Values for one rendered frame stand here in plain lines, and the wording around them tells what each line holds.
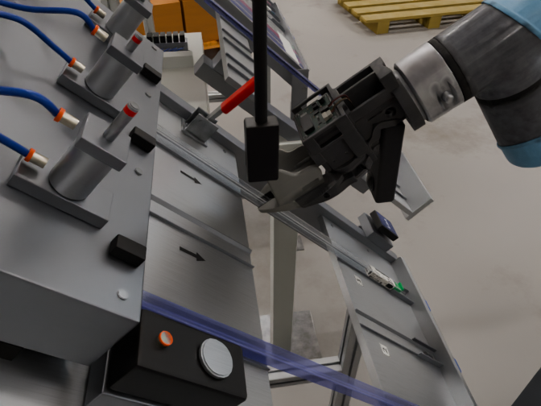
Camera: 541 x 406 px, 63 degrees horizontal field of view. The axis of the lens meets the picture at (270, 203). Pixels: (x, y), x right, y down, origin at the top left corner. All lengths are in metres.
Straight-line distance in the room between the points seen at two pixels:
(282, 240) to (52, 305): 0.91
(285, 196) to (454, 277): 1.39
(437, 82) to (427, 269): 1.41
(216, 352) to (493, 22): 0.39
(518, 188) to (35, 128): 2.26
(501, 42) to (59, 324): 0.43
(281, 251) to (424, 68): 0.74
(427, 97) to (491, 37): 0.08
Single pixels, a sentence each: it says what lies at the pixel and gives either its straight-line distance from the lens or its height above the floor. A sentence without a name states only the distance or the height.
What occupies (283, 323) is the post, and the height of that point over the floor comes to 0.18.
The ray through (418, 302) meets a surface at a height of 0.73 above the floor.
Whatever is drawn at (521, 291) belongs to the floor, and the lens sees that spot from 1.91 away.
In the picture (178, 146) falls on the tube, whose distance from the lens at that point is 0.49.
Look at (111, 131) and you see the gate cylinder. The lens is 0.23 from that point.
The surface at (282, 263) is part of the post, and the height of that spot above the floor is 0.45.
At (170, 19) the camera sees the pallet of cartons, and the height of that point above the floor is 0.32.
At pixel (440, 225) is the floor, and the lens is 2.05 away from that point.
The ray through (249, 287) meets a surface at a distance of 0.43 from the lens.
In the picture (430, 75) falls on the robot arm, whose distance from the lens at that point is 0.48.
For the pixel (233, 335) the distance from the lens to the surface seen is 0.36.
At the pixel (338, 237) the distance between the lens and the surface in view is 0.69.
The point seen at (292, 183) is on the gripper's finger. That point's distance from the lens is 0.51.
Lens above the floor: 1.32
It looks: 41 degrees down
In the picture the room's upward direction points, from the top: straight up
